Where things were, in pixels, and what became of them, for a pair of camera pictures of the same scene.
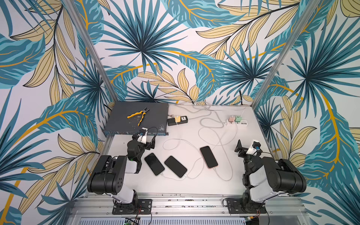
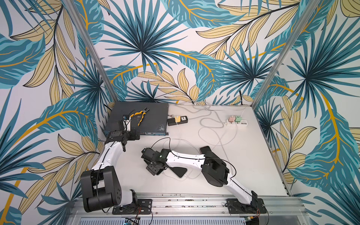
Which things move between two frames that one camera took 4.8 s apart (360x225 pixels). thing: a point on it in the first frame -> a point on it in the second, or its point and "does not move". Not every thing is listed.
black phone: x=176 y=166 does not move
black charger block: x=171 y=121 does not move
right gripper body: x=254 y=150 -> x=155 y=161
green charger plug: x=238 y=119 does not move
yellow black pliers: x=143 y=112 does not move
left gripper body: x=142 y=146 -> x=131 y=135
